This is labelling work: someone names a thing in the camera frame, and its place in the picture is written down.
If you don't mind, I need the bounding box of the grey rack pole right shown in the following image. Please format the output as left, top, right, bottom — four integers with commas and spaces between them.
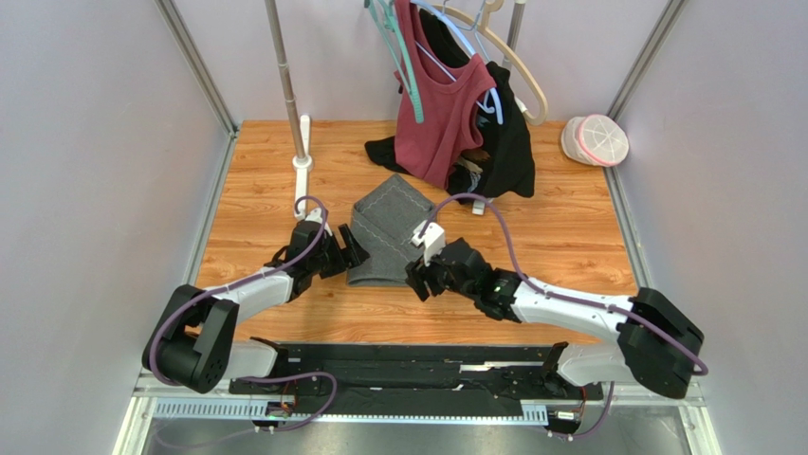
506, 0, 527, 50

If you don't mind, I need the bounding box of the purple cable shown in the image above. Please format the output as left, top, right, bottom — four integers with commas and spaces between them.
141, 195, 331, 388
416, 192, 709, 377

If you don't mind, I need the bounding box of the white rack base foot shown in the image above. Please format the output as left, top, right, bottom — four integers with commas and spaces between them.
291, 115, 314, 220

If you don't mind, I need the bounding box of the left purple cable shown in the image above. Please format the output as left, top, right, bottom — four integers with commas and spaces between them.
141, 195, 331, 388

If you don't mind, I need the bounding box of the teal plastic hanger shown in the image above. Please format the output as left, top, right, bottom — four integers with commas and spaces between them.
363, 0, 425, 124

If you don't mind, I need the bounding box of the maroon tank top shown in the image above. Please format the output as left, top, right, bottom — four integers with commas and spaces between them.
395, 1, 496, 189

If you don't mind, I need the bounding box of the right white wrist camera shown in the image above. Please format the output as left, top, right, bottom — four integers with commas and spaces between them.
410, 221, 446, 265

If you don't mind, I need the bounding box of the black t-shirt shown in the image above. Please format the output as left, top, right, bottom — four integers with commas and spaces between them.
363, 7, 537, 200

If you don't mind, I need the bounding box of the grey cloth napkin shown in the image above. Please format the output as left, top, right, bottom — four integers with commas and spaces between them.
347, 174, 434, 287

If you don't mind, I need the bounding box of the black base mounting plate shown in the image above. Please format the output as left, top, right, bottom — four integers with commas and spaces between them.
229, 343, 605, 418

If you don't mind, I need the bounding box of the grey rack pole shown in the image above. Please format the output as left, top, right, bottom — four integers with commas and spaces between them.
264, 0, 300, 128
506, 0, 527, 50

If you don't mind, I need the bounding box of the grey rack pole left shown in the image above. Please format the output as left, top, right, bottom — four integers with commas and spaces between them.
264, 0, 300, 128

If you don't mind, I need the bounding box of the light blue plastic hanger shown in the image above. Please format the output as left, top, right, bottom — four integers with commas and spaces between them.
418, 9, 505, 127

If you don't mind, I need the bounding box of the white rack foot right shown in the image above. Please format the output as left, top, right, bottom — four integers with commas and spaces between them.
471, 198, 493, 216

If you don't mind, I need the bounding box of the beige wooden hanger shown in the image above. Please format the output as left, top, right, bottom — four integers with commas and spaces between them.
441, 0, 548, 126

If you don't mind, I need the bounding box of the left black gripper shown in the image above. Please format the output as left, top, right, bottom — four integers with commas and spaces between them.
308, 224, 369, 279

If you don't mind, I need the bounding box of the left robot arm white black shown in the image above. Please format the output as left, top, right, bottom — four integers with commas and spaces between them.
142, 219, 370, 393

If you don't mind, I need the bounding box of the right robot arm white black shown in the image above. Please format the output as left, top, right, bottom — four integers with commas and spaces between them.
405, 239, 707, 399

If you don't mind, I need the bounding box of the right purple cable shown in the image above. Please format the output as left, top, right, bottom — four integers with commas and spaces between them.
416, 192, 709, 377

